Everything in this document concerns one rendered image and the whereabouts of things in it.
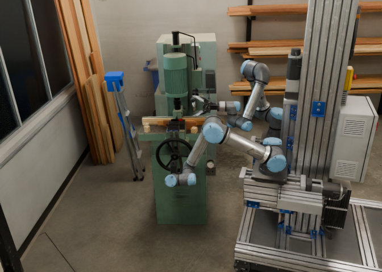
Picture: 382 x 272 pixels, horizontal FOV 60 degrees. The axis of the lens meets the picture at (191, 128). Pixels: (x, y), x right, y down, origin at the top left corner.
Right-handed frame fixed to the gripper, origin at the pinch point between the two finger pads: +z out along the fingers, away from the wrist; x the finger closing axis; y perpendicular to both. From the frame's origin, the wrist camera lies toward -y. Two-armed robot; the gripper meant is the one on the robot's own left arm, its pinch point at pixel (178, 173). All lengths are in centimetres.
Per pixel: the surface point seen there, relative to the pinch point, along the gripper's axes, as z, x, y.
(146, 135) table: 10.0, -24.3, -30.2
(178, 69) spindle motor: -5, 6, -75
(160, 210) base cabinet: 45, -25, 34
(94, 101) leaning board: 102, -103, -76
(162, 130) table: 15.1, -12.6, -33.1
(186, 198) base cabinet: 39.8, -0.5, 24.1
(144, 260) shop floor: 17, -34, 67
